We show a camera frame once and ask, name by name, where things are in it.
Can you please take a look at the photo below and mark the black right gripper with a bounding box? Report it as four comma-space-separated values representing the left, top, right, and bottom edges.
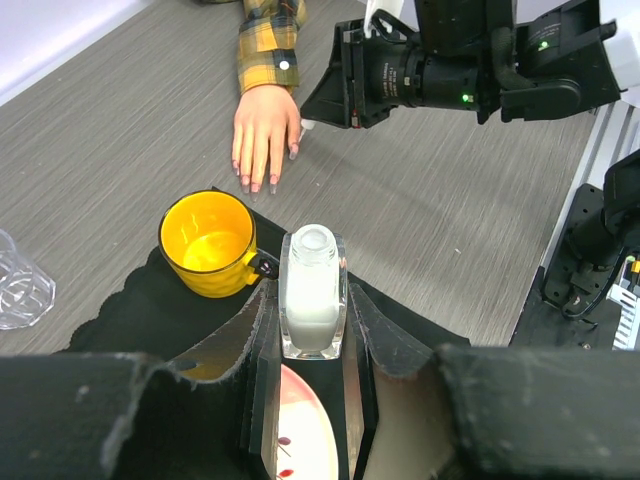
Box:
300, 20, 414, 129

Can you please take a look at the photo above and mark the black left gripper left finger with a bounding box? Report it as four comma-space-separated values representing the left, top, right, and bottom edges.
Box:
1, 281, 280, 479

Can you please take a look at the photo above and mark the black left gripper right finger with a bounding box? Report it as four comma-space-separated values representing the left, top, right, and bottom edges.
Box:
344, 284, 639, 479

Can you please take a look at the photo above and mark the white nail polish bottle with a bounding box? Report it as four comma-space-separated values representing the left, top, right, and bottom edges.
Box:
278, 224, 348, 360

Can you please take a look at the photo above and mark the white nail polish cap brush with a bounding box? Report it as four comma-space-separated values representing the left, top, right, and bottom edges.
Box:
298, 119, 316, 143

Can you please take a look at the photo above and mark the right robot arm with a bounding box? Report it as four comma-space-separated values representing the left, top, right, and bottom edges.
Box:
300, 0, 639, 129

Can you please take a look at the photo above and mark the mannequin hand with painted nails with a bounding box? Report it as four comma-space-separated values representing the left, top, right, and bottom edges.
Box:
231, 85, 301, 200

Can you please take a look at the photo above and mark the clear plastic cup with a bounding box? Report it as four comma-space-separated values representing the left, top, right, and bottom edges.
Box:
1, 230, 56, 330

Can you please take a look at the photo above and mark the pink and cream plate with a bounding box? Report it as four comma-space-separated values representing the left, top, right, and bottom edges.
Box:
276, 365, 339, 480

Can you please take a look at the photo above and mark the yellow mug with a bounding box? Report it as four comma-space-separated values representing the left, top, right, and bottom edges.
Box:
158, 190, 279, 299

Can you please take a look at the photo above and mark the white slotted cable duct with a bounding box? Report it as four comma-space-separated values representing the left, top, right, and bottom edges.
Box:
607, 254, 639, 350

